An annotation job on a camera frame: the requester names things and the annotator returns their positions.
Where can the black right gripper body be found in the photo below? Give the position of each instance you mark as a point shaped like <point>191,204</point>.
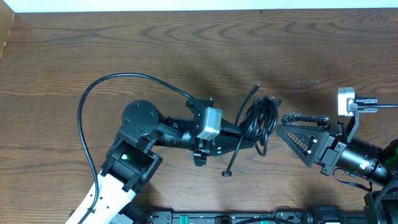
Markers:
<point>328,150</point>

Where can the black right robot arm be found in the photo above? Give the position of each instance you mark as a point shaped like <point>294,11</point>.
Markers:
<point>381,206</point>

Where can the wooden panel at left edge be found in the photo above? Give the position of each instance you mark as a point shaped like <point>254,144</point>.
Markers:
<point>7,19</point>

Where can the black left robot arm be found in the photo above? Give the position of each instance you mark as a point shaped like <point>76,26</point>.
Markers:
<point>130,161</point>

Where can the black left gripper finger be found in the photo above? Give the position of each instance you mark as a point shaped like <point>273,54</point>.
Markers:
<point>225,144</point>
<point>229,129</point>

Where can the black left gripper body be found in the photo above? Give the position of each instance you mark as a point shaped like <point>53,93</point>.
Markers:
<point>204,147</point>

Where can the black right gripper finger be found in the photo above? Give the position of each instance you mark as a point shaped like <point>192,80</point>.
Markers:
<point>305,141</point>
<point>319,120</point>

